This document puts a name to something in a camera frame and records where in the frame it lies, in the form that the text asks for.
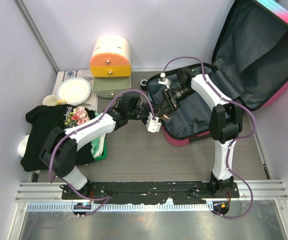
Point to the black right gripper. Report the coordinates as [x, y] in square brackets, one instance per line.
[168, 103]

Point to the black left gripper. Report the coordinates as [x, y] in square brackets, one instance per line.
[146, 106]

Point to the small gold perfume bottle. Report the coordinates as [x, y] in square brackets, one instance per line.
[166, 117]

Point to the green tie-dye garment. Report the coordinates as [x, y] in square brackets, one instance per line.
[97, 145]

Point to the pastel three-drawer storage box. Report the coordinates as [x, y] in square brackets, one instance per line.
[110, 65]

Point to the black floral print shirt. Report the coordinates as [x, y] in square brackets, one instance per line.
[45, 118]

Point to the pink and teal children's suitcase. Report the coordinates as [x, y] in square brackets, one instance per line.
[250, 59]

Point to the white towel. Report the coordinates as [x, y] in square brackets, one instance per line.
[22, 146]

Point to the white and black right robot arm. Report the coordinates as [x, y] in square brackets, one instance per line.
[225, 123]

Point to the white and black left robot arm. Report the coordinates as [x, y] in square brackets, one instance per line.
[59, 151]

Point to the green plastic tray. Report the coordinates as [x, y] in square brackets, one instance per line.
[102, 152]

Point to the white paper plate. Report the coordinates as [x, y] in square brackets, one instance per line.
[74, 90]

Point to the yellow ceramic mug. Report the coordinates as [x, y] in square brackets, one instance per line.
[52, 100]

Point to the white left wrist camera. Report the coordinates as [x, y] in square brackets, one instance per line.
[153, 124]

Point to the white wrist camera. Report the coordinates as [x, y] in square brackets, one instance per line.
[164, 81]
[153, 124]

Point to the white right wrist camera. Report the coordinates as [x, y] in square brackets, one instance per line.
[164, 81]

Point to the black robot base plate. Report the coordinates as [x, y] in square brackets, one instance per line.
[155, 192]

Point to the aluminium frame rail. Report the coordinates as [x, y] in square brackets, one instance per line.
[48, 192]

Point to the white slotted cable duct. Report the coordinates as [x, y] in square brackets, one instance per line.
[79, 207]

